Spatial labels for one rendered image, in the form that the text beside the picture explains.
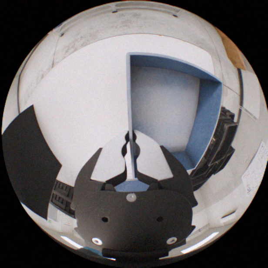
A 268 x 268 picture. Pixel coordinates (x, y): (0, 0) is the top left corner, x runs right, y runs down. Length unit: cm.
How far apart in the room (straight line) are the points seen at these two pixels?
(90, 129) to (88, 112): 4
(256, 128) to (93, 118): 266
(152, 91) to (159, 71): 4
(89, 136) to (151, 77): 18
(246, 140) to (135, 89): 266
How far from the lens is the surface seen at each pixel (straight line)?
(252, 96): 250
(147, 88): 16
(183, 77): 18
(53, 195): 71
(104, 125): 19
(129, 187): 33
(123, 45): 18
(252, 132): 261
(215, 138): 74
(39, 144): 36
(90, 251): 26
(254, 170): 279
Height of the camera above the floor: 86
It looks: 58 degrees down
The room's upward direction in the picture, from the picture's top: 175 degrees clockwise
